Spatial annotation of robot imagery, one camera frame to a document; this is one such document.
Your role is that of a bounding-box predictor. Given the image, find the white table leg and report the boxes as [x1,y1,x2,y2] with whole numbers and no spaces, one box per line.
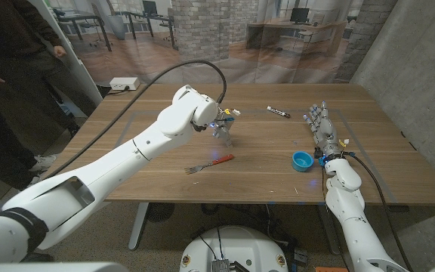
[128,202,150,251]

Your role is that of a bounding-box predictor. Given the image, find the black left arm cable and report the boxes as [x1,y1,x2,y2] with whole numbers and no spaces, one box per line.
[47,59,228,179]

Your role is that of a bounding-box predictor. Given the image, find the printed office backdrop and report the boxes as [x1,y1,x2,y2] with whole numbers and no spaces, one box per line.
[47,0,398,85]

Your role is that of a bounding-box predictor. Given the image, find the grey table leg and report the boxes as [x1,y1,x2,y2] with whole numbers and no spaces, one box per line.
[317,204,341,256]

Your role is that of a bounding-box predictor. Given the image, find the white power strip box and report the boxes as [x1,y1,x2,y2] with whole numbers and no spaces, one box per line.
[109,76,141,91]

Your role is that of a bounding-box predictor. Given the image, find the blue plastic cup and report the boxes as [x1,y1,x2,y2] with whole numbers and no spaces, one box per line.
[292,150,315,173]

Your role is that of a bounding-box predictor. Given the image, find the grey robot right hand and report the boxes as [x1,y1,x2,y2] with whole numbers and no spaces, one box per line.
[302,100,349,159]

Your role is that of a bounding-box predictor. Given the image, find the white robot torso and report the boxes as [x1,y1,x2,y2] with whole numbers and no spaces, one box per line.
[0,259,435,272]

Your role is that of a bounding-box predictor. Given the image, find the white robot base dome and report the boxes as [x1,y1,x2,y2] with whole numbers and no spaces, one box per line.
[179,225,289,272]

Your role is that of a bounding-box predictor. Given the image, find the person in dark clothes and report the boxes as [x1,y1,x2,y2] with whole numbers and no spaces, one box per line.
[0,0,97,192]

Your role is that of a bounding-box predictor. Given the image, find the black round fan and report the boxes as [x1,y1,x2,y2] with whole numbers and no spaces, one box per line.
[145,202,176,224]

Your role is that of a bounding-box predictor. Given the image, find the white partition board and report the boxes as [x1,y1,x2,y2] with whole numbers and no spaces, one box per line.
[28,0,103,107]

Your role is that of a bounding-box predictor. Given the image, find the brown dry erase marker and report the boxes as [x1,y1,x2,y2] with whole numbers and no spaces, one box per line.
[266,105,291,119]

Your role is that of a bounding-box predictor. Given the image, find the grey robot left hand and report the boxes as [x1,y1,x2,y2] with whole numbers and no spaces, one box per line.
[211,115,237,149]

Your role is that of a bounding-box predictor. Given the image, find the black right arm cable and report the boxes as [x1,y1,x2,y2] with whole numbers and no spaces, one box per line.
[342,150,415,272]

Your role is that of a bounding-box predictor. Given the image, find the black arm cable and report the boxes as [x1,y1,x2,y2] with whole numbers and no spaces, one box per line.
[47,59,228,179]
[342,150,415,272]

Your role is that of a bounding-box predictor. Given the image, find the fork with red handle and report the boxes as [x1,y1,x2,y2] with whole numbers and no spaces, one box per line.
[184,153,236,175]

